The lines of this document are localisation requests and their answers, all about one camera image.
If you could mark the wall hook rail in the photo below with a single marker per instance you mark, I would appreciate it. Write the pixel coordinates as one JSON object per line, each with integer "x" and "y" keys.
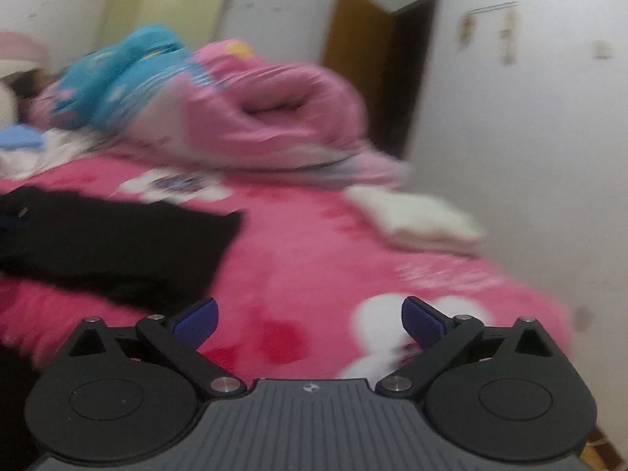
{"x": 490, "y": 8}

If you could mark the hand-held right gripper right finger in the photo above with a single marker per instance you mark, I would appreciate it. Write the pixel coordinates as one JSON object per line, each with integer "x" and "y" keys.
{"x": 419, "y": 321}

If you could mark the pink floral bed blanket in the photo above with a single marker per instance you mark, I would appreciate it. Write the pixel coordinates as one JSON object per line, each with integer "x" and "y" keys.
{"x": 319, "y": 265}

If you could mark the pink and blue quilt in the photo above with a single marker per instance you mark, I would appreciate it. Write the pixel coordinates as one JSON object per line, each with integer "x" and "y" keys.
{"x": 245, "y": 108}

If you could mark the light blue cloth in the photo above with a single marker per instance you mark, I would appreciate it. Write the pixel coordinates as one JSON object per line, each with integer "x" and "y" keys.
{"x": 19, "y": 137}

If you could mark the white crumpled cloth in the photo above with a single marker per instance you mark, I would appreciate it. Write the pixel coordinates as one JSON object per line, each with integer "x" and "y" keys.
{"x": 49, "y": 157}

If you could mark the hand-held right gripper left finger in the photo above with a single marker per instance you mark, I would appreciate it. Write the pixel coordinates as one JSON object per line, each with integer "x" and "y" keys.
{"x": 201, "y": 321}

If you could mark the yellow-green cabinet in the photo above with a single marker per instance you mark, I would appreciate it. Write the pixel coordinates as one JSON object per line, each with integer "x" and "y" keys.
{"x": 157, "y": 14}

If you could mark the black printed t-shirt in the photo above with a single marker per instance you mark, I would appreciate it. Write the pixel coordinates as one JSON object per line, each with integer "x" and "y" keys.
{"x": 122, "y": 245}

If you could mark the white folded cloth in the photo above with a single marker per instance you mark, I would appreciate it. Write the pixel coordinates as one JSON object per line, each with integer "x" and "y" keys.
{"x": 417, "y": 216}

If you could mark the pink and cream headboard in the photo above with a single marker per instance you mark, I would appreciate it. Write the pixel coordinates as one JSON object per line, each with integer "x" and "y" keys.
{"x": 19, "y": 44}

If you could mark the long yellow hanging cloth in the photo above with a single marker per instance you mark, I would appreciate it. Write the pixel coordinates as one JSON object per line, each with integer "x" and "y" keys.
{"x": 509, "y": 39}

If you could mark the white wall switch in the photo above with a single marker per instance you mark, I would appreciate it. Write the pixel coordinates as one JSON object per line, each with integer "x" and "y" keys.
{"x": 601, "y": 49}

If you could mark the small yellow hanging cloth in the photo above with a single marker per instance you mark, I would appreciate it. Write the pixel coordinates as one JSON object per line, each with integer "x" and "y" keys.
{"x": 467, "y": 29}

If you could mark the brown wooden door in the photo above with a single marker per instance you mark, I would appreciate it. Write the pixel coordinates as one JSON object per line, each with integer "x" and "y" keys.
{"x": 358, "y": 39}

